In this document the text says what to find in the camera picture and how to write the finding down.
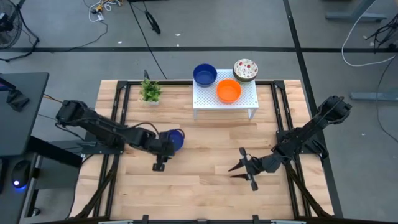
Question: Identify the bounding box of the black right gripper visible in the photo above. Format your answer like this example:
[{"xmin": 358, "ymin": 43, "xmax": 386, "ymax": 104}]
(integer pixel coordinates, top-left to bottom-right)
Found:
[{"xmin": 228, "ymin": 147, "xmax": 276, "ymax": 192}]

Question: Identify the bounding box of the blue plastic mini bowl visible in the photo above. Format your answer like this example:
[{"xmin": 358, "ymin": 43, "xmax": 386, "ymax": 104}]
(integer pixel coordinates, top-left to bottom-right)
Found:
[
  {"xmin": 192, "ymin": 63, "xmax": 218, "ymax": 88},
  {"xmin": 167, "ymin": 129, "xmax": 185, "ymax": 152}
]

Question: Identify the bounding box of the orange plastic mini bowl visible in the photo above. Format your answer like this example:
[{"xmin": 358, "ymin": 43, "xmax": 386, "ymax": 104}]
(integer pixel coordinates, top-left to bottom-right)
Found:
[{"xmin": 216, "ymin": 78, "xmax": 243, "ymax": 105}]

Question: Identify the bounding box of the floral bowl green outside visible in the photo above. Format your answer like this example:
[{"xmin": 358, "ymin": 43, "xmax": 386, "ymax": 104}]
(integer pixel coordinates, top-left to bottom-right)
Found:
[{"xmin": 233, "ymin": 58, "xmax": 259, "ymax": 83}]

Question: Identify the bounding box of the green potted plant white pot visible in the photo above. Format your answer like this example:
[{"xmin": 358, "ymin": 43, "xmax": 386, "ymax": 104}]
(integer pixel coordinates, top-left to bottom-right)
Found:
[{"xmin": 139, "ymin": 78, "xmax": 162, "ymax": 105}]

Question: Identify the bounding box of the white perforated metal shelf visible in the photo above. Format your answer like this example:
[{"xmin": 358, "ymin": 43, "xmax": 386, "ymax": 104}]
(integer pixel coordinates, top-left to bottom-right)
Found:
[{"xmin": 192, "ymin": 68, "xmax": 259, "ymax": 121}]

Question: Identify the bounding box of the black floor stand foot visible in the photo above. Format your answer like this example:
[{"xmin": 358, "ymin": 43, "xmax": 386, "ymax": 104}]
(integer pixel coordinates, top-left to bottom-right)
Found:
[{"xmin": 144, "ymin": 10, "xmax": 162, "ymax": 35}]

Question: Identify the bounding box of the black desk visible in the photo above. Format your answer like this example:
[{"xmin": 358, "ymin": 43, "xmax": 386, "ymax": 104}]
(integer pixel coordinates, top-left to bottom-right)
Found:
[{"xmin": 0, "ymin": 72, "xmax": 50, "ymax": 157}]

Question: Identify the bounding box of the black computer mouse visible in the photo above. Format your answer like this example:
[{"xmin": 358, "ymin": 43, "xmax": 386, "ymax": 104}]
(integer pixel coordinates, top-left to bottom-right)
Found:
[{"xmin": 11, "ymin": 160, "xmax": 31, "ymax": 189}]

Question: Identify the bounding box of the white power strip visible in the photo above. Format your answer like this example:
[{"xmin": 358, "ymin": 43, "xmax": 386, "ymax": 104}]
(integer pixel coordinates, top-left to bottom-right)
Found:
[{"xmin": 88, "ymin": 0, "xmax": 123, "ymax": 22}]

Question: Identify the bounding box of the grey desk foot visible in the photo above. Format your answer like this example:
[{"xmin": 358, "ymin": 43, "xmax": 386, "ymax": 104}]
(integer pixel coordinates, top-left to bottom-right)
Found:
[
  {"xmin": 325, "ymin": 0, "xmax": 388, "ymax": 23},
  {"xmin": 350, "ymin": 91, "xmax": 398, "ymax": 102}
]

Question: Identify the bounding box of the black desk device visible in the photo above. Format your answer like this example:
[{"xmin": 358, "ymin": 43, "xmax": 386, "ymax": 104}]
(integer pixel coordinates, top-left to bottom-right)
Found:
[{"xmin": 6, "ymin": 88, "xmax": 30, "ymax": 112}]

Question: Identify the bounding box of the black standing fan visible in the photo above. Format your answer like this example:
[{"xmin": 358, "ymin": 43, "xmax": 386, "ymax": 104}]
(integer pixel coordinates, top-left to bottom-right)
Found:
[{"xmin": 0, "ymin": 0, "xmax": 23, "ymax": 50}]

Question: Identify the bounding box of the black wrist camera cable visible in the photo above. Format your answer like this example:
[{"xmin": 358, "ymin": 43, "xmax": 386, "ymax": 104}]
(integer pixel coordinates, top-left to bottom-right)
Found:
[{"xmin": 124, "ymin": 121, "xmax": 162, "ymax": 138}]

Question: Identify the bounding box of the black aluminium rig frame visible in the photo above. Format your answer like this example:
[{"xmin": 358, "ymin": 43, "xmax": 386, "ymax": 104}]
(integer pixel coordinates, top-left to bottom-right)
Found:
[{"xmin": 70, "ymin": 79, "xmax": 335, "ymax": 224}]

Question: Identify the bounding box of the white floor cable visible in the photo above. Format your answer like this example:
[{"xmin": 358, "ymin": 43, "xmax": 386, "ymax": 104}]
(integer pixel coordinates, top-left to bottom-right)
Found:
[{"xmin": 341, "ymin": 0, "xmax": 398, "ymax": 68}]

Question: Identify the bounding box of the black cable bundle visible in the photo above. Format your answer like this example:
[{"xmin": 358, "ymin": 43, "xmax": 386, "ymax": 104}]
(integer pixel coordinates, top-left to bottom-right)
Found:
[{"xmin": 365, "ymin": 14, "xmax": 398, "ymax": 50}]

